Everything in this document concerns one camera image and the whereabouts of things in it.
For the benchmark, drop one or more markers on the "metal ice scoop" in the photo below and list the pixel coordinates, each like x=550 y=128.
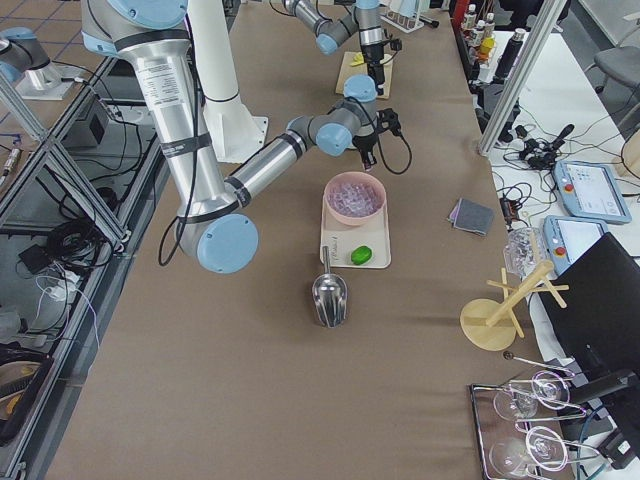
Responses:
x=330 y=294

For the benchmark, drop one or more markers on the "blue teach pendant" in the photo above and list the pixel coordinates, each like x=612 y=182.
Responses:
x=568 y=238
x=589 y=190

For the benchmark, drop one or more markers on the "black monitor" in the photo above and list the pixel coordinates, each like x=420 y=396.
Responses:
x=599 y=326

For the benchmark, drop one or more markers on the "wine glass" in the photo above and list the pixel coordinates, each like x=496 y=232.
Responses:
x=521 y=399
x=540 y=452

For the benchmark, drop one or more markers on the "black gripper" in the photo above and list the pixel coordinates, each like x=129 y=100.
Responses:
x=364 y=144
x=372 y=54

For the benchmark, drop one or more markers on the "aluminium frame post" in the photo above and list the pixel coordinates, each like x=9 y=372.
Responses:
x=535 y=41

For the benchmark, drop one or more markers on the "pink bowl of ice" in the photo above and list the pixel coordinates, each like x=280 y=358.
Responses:
x=354 y=198

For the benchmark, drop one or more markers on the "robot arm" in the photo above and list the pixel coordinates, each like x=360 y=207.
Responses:
x=362 y=19
x=155 y=38

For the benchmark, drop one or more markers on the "grey folded cloth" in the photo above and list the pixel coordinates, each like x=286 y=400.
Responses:
x=471 y=217

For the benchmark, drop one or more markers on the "clear glass pitcher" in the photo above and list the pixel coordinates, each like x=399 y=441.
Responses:
x=524 y=250

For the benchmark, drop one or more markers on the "wooden mug tree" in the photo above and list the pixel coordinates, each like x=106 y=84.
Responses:
x=492 y=325

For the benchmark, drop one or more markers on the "bamboo cutting board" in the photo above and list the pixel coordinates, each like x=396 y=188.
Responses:
x=346 y=71

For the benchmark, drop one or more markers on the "green lime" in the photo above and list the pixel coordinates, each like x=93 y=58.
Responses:
x=361 y=255

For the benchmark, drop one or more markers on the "black water bottle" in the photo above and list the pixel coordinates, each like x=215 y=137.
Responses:
x=509 y=55

